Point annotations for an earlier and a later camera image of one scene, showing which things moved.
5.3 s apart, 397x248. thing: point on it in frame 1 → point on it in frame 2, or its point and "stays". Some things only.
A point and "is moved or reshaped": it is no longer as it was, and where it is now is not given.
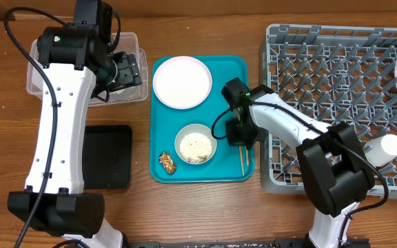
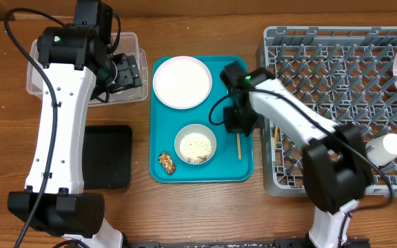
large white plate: x=182 y=82 stays
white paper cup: x=381 y=150 stays
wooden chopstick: x=247 y=151 is moved or reshaped
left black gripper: x=130 y=74 stays
